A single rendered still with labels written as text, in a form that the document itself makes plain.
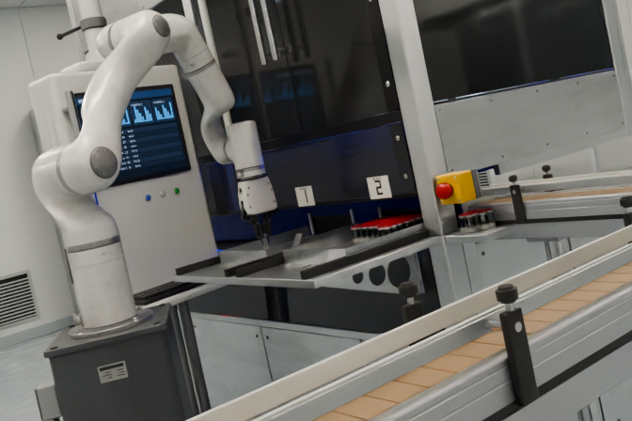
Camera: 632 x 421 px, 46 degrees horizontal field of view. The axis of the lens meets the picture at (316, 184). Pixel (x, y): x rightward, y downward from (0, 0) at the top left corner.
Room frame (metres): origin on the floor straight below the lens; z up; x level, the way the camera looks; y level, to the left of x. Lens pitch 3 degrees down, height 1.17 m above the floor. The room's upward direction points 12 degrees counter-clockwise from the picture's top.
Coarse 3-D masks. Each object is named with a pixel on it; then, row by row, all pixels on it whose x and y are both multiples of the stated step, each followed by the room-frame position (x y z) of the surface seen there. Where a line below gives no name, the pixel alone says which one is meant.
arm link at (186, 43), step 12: (180, 24) 1.94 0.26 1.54; (192, 24) 1.97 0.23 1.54; (108, 36) 1.85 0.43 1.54; (180, 36) 1.94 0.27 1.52; (192, 36) 1.96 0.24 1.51; (108, 48) 1.86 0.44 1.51; (168, 48) 1.95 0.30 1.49; (180, 48) 1.96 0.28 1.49; (192, 48) 1.97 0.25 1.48; (204, 48) 1.99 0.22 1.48; (180, 60) 1.99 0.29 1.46; (192, 60) 1.97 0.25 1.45; (204, 60) 1.98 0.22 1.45
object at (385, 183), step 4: (380, 176) 1.96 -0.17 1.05; (384, 176) 1.95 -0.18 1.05; (368, 180) 2.00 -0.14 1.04; (372, 180) 1.99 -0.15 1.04; (380, 180) 1.97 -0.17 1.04; (384, 180) 1.95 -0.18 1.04; (368, 184) 2.01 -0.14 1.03; (372, 184) 1.99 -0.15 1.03; (376, 184) 1.98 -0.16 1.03; (384, 184) 1.96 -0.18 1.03; (388, 184) 1.94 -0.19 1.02; (372, 188) 1.99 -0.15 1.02; (384, 188) 1.96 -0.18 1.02; (388, 188) 1.94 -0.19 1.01; (372, 192) 2.00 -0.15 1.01; (376, 192) 1.98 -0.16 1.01; (380, 192) 1.97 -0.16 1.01; (384, 192) 1.96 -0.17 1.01; (388, 192) 1.95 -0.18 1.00; (372, 196) 2.00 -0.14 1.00; (376, 196) 1.99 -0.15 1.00; (380, 196) 1.98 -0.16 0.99; (384, 196) 1.96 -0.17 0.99; (388, 196) 1.95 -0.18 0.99
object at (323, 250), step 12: (408, 228) 1.84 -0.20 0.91; (420, 228) 1.87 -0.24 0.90; (324, 240) 2.00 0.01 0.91; (336, 240) 2.03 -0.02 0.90; (348, 240) 2.05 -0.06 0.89; (372, 240) 1.77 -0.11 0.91; (384, 240) 1.79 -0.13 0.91; (288, 252) 1.90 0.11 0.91; (300, 252) 1.86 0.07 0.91; (312, 252) 1.82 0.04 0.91; (324, 252) 1.78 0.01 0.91; (336, 252) 1.74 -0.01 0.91; (348, 252) 1.72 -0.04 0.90
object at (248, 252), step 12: (300, 228) 2.38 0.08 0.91; (348, 228) 2.16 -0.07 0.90; (276, 240) 2.32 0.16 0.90; (288, 240) 2.34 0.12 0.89; (312, 240) 2.08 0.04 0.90; (228, 252) 2.15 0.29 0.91; (240, 252) 2.10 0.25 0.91; (252, 252) 2.04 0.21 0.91; (264, 252) 1.99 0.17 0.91; (276, 252) 2.01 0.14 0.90
